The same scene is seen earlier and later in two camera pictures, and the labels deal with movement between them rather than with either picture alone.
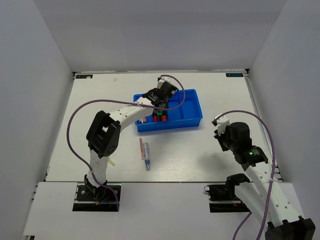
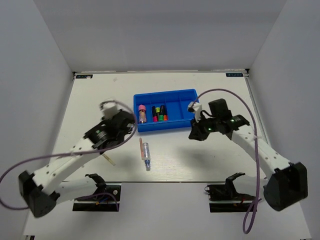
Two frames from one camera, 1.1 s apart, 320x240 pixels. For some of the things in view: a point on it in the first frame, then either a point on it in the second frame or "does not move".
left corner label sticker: (79, 76) does not move
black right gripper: (219, 137) -> (197, 133)
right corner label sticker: (234, 75) does not move
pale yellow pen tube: (111, 162) does not move
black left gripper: (155, 90) -> (107, 121)
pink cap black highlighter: (155, 117) does not move
